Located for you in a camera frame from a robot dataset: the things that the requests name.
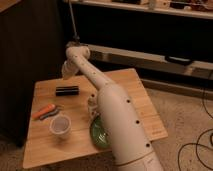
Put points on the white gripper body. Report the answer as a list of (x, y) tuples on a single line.
[(69, 69)]

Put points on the black eraser block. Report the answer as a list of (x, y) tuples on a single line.
[(68, 90)]

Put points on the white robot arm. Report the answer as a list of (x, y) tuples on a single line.
[(125, 132)]

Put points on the metal pole stand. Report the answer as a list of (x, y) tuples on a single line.
[(75, 34)]

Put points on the small white bottle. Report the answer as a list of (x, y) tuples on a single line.
[(92, 105)]

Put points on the dark cabinet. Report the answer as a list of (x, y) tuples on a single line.
[(31, 49)]

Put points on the clear plastic cup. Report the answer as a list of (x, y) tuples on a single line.
[(60, 126)]

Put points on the wooden table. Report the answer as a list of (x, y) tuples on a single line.
[(42, 147)]

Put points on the green round plate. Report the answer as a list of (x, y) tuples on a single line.
[(98, 135)]

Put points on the black object on shelf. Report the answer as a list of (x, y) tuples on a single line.
[(178, 60)]

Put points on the white lower shelf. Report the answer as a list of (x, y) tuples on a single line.
[(137, 59)]

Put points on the upper shelf with items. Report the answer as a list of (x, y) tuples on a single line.
[(147, 6)]

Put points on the orange handled tool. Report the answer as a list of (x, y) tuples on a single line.
[(48, 110)]

